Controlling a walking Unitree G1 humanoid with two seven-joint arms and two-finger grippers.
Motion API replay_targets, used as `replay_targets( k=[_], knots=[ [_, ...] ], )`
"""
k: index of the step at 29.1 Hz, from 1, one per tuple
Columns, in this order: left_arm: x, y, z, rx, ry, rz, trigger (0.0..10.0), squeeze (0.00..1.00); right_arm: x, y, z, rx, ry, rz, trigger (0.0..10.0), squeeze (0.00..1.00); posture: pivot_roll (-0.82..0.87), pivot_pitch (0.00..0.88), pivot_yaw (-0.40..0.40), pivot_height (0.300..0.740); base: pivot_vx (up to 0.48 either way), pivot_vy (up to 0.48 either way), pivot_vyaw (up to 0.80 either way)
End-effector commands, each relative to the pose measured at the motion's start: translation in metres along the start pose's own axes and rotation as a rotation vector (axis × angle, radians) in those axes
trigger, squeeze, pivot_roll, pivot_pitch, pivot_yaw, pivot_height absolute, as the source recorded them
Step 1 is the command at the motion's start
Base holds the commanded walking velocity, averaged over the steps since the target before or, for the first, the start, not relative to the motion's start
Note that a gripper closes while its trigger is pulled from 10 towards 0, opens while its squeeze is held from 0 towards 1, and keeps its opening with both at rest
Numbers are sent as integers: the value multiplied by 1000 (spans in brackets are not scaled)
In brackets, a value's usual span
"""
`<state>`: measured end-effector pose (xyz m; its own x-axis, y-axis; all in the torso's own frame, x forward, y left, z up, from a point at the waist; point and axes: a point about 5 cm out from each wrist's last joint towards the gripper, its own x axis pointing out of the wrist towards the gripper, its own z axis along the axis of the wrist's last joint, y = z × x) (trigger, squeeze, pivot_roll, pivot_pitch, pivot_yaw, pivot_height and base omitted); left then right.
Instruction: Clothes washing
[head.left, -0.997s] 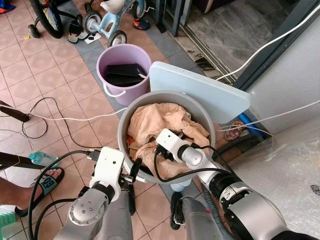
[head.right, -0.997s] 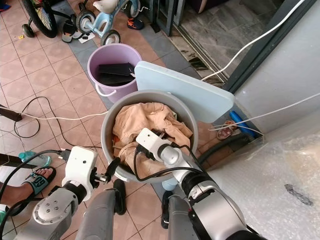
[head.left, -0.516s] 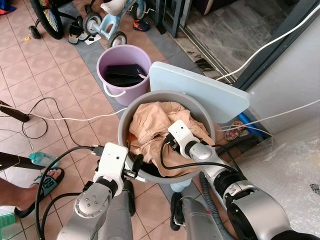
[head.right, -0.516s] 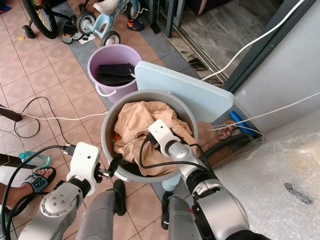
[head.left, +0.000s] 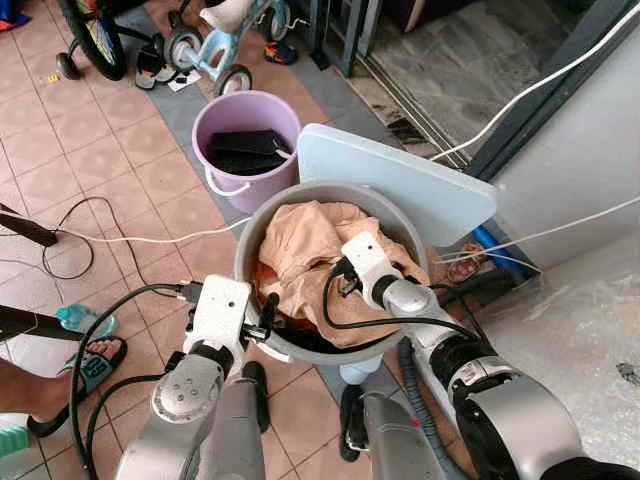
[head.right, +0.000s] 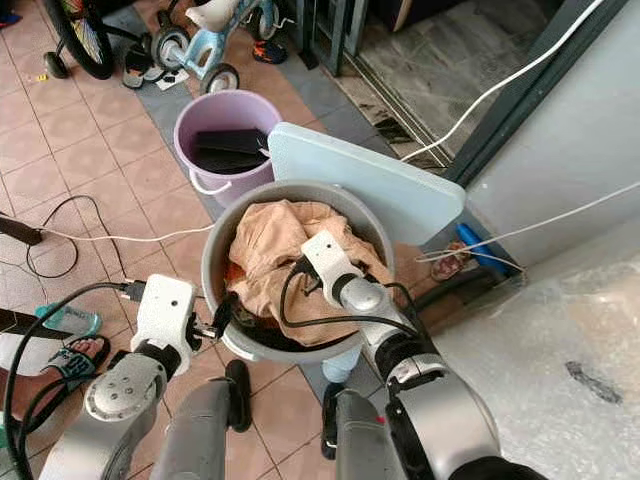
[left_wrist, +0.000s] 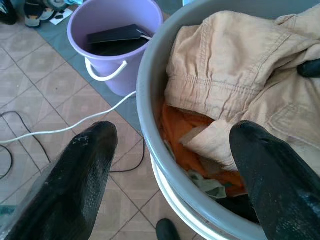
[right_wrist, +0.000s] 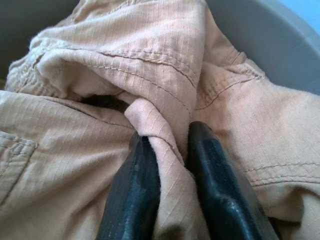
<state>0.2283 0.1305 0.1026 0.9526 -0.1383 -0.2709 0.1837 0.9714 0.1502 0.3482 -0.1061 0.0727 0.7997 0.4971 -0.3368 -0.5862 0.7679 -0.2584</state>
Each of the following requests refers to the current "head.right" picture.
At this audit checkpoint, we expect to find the pale blue washer lid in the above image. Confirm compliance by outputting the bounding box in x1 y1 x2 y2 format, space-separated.
267 121 467 247

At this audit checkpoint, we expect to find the blue hose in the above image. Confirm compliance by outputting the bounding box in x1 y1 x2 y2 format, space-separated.
454 221 523 275

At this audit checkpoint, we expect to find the dark metal rack frame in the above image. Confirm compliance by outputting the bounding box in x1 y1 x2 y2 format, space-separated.
305 0 369 78

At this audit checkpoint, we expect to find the thick white cable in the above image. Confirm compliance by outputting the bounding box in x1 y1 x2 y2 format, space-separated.
398 0 609 163

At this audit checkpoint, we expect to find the dark slide sandal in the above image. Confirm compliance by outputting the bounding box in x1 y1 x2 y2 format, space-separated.
10 334 112 423

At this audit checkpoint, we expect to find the brown slipper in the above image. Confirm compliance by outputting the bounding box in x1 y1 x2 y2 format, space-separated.
422 240 473 283

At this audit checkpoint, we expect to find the thin black floor cable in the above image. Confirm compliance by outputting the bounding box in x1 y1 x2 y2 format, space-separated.
24 193 133 281

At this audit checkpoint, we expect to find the clear plastic bottle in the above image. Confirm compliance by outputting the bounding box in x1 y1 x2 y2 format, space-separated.
34 303 104 340

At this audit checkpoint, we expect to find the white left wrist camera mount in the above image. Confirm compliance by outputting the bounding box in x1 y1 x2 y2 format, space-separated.
134 275 199 353

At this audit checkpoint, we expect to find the long black pole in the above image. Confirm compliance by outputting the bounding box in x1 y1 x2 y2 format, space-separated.
0 308 77 338

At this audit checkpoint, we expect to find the person's bare foot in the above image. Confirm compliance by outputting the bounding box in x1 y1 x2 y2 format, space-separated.
0 345 96 421

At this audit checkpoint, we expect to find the silver right robot leg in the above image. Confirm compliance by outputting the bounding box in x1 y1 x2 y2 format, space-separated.
320 382 411 480

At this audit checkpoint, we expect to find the clear plastic sheet cover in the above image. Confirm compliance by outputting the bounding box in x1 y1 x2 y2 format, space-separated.
430 238 640 480

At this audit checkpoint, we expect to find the grey round washer tub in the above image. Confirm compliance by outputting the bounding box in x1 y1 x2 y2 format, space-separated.
202 179 397 364

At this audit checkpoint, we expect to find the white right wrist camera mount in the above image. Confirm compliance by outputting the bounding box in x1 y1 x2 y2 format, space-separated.
300 231 363 301

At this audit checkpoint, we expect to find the black and white shoe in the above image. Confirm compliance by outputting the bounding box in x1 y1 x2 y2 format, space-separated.
122 42 163 89

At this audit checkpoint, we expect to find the light blue child tricycle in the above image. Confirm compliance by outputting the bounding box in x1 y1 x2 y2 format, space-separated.
149 0 269 95

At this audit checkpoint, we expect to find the silver robot leg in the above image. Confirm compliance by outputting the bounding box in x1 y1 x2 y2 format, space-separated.
150 358 254 480
320 382 411 480

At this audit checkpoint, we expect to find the black bicycle wheel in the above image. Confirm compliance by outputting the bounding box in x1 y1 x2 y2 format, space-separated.
43 0 153 82

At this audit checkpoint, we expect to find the purple plastic bucket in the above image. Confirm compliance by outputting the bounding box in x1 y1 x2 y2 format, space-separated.
173 89 284 210

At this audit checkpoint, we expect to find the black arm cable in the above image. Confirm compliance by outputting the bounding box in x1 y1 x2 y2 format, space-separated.
2 280 151 480
278 256 436 346

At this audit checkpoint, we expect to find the dark blue orange shoe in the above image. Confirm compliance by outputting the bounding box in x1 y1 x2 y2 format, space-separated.
252 38 289 66

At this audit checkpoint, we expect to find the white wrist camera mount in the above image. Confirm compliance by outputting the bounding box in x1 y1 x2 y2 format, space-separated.
134 275 199 353
300 231 363 301

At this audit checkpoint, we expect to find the peach cloth garment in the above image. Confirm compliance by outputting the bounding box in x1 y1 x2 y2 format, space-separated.
226 199 393 346

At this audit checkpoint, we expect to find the black item inside bucket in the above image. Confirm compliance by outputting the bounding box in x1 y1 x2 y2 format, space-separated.
192 128 273 173

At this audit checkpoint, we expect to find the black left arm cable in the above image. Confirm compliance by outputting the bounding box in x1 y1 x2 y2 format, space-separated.
2 280 151 480

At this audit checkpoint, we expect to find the thin white cord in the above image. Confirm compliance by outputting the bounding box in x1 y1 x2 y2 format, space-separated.
0 209 640 263

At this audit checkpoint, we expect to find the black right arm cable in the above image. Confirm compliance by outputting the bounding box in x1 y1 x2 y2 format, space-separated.
278 256 436 346

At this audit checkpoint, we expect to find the silver left robot leg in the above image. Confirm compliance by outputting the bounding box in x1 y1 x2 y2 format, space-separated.
150 358 254 480

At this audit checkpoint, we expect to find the short black pole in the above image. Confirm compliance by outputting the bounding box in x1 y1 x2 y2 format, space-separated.
0 214 44 247

